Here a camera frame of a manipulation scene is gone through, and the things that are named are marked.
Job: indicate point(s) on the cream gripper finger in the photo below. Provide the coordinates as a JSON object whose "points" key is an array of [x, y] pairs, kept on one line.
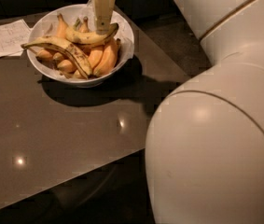
{"points": [[103, 10]]}

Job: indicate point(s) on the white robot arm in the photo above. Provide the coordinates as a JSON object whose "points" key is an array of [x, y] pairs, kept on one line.
{"points": [[205, 142]]}

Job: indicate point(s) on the crumpled white paper in bowl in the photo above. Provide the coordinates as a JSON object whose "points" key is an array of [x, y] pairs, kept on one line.
{"points": [[124, 34]]}

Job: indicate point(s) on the orange banana back left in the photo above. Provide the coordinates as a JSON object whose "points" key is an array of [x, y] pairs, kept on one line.
{"points": [[62, 26]]}

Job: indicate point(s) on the orange banana right side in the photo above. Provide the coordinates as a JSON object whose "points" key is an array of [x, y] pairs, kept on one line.
{"points": [[109, 59]]}

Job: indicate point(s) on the orange banana middle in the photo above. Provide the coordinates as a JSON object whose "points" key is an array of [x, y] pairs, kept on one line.
{"points": [[95, 56]]}

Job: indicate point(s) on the long bruised yellow banana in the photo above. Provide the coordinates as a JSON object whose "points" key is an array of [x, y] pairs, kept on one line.
{"points": [[65, 47]]}

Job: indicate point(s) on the white ceramic bowl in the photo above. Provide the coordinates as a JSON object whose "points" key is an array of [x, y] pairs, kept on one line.
{"points": [[48, 26]]}

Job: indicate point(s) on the small orange banana front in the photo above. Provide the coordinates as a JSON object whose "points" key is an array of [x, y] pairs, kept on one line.
{"points": [[66, 66]]}

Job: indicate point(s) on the white paper sheet with drawing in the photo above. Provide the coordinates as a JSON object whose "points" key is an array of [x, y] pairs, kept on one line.
{"points": [[12, 35]]}

